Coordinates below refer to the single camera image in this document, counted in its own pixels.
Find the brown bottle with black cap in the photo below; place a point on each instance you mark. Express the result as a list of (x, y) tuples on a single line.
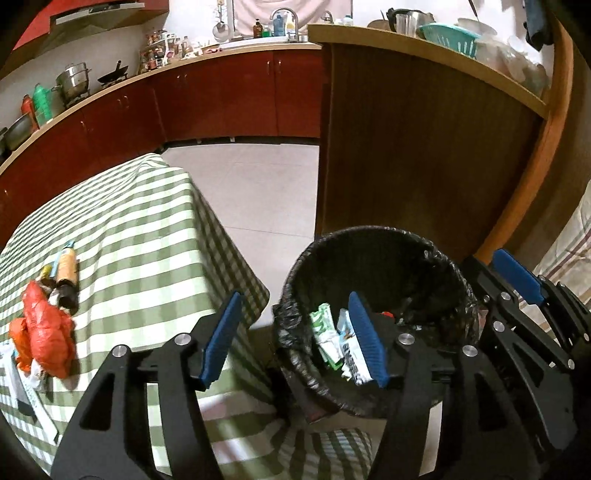
[(67, 277)]

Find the red wall cabinets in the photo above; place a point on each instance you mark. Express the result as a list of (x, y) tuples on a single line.
[(92, 27)]

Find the grey metal pot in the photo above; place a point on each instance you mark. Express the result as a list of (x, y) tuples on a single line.
[(16, 134)]

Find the black wok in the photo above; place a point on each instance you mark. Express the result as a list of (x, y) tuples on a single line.
[(113, 74)]

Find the clear plastic containers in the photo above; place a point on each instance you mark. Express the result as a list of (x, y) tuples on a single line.
[(512, 64)]

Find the steel sink faucet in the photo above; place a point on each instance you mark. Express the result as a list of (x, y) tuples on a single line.
[(286, 16)]

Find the steel steamer pot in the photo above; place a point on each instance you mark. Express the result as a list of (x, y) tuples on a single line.
[(74, 81)]

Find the range hood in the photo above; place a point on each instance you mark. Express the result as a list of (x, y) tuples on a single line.
[(101, 11)]

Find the brown soap bottle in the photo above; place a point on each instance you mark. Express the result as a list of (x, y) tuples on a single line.
[(257, 28)]

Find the pink window cloth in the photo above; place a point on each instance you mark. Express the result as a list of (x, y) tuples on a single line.
[(286, 4)]

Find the striped beige cloth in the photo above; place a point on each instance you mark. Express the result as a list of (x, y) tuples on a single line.
[(568, 249)]

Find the wooden counter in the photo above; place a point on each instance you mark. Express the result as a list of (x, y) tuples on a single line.
[(415, 138)]

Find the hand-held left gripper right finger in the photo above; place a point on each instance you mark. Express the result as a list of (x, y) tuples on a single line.
[(367, 344)]

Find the white paper packaging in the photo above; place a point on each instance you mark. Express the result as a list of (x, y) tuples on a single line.
[(23, 387)]

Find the red kitchen base cabinets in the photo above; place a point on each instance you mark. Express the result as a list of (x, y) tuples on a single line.
[(207, 97)]

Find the black trash bin with liner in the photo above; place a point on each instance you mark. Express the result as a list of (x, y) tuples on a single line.
[(392, 272)]

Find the green plastic basket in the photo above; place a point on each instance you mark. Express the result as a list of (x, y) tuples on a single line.
[(450, 39)]

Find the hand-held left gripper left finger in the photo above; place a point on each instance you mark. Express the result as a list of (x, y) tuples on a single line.
[(221, 344)]

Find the green white checkered tablecloth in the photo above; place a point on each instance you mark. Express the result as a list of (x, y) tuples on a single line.
[(138, 230)]

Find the white blue wrapper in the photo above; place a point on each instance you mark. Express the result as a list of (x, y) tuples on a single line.
[(352, 355)]

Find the orange plastic bag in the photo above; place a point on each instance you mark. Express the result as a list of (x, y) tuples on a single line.
[(46, 332)]

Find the red thermos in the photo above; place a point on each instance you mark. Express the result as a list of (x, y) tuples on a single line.
[(30, 113)]

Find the dark hanging cloth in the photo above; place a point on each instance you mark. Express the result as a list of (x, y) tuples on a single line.
[(539, 23)]

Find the rack of spice jars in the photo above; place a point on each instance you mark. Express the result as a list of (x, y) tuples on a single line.
[(168, 50)]

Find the hanging metal strainer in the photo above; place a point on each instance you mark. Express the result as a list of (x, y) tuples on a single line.
[(220, 27)]

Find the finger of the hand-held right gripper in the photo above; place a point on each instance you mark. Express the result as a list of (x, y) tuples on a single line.
[(515, 274), (508, 334)]

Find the small steel faucet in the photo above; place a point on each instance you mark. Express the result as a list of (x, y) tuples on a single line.
[(328, 17)]

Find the white plates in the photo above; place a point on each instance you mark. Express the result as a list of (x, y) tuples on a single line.
[(478, 27)]

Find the steel electric kettle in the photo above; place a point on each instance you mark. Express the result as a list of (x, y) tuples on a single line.
[(418, 21)]

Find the green white wrapper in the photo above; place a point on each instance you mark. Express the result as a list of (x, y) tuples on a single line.
[(325, 332)]

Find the green thermos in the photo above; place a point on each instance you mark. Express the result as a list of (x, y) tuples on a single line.
[(43, 105)]

